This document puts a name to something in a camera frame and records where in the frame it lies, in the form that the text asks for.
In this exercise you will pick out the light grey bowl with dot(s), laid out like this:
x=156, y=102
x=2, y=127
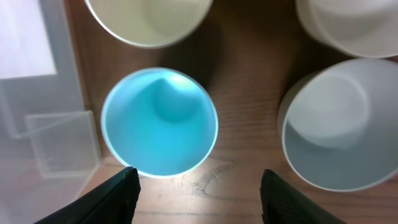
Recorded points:
x=338, y=127

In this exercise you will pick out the white bowl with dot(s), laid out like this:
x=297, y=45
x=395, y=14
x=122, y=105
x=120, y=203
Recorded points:
x=357, y=28

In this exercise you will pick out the clear plastic storage container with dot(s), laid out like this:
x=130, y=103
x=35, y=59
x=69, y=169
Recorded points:
x=49, y=148

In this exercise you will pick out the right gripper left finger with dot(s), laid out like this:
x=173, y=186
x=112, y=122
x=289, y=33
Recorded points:
x=113, y=202

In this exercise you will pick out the cream cup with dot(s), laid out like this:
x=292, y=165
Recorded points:
x=149, y=24

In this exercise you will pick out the white label in container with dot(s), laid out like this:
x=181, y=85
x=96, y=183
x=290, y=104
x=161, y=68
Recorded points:
x=25, y=45

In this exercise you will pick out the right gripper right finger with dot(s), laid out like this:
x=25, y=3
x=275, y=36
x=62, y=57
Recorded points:
x=283, y=204

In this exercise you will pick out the light blue cup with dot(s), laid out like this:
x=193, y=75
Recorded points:
x=160, y=121

